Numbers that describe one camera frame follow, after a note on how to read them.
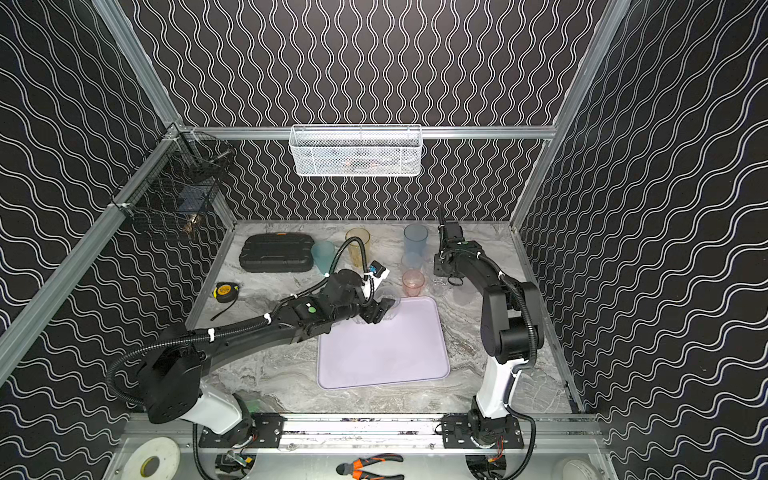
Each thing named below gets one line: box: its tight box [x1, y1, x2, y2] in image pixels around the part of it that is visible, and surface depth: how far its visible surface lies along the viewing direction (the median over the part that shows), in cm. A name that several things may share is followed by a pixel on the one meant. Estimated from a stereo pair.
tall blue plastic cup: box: [404, 224, 429, 257], surface depth 103 cm
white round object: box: [552, 457, 599, 480], surface depth 69 cm
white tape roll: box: [121, 436, 181, 480], surface depth 72 cm
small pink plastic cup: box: [402, 269, 425, 297], surface depth 100 cm
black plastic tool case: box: [239, 233, 315, 273], surface depth 105 cm
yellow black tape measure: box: [210, 282, 239, 322], surface depth 99 cm
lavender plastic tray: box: [317, 296, 451, 389], surface depth 90 cm
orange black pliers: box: [336, 452, 405, 480], surface depth 70 cm
